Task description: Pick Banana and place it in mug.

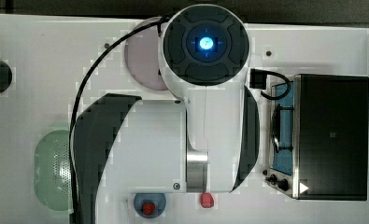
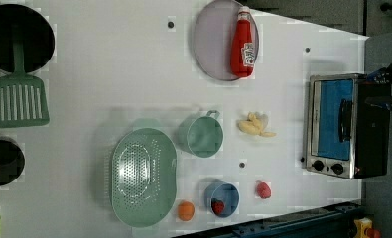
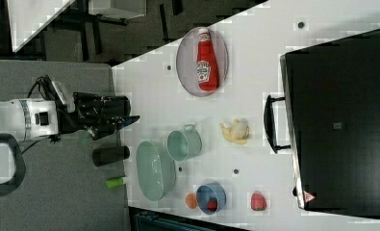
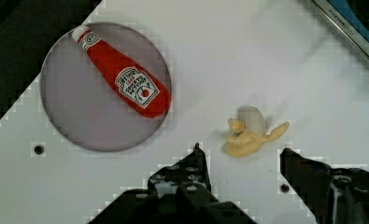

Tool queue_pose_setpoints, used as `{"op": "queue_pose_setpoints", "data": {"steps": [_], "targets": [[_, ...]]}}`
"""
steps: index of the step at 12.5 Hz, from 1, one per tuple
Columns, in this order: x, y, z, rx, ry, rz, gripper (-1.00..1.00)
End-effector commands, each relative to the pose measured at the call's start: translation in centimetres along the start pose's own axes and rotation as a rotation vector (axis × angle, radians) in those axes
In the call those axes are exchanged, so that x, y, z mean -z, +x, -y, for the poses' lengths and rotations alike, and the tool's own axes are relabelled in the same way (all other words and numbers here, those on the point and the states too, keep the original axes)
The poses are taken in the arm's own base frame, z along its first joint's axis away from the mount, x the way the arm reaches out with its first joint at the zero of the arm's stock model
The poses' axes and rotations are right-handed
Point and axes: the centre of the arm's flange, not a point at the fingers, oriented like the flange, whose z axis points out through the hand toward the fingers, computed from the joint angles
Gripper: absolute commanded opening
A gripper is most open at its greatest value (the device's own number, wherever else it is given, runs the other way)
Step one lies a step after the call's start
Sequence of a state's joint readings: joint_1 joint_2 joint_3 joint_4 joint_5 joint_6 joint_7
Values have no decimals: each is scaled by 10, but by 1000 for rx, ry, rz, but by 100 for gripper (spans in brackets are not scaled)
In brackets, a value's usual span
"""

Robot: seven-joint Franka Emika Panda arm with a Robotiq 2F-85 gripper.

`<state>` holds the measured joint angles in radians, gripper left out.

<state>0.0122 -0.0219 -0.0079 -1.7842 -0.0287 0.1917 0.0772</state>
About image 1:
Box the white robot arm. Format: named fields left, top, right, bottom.
left=70, top=4, right=259, bottom=224

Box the lilac round plate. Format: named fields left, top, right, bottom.
left=124, top=26, right=167, bottom=91

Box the blue bowl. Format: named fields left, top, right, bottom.
left=134, top=193, right=166, bottom=218

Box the small red strawberry toy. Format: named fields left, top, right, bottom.
left=141, top=202, right=156, bottom=216

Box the black toaster oven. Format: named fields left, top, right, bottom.
left=263, top=74, right=369, bottom=201

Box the green perforated colander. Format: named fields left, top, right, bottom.
left=34, top=130, right=72, bottom=211

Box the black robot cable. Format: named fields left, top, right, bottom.
left=67, top=14, right=174, bottom=224

